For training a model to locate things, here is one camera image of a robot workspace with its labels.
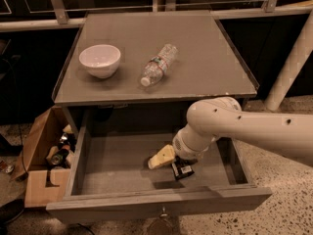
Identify grey cabinet counter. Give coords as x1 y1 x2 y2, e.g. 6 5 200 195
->
53 11 258 130

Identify clear plastic water bottle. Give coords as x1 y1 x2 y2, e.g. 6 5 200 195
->
140 44 178 87

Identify metal railing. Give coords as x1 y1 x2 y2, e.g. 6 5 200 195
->
0 0 312 32

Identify cans in cardboard box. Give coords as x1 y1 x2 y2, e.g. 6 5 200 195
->
46 124 76 168

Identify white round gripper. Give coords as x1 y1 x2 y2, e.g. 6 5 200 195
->
148 124 219 169

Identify white ceramic bowl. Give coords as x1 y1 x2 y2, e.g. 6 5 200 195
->
78 44 121 78

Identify drawer pull handle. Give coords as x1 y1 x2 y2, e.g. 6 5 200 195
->
146 207 174 235

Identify open grey top drawer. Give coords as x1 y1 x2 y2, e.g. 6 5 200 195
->
47 109 272 223

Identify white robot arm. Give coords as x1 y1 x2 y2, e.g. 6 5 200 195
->
148 97 313 169

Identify cardboard box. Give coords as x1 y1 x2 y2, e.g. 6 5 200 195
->
11 107 70 208

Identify black chocolate bar wrapper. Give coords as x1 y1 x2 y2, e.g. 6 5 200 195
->
171 157 195 180

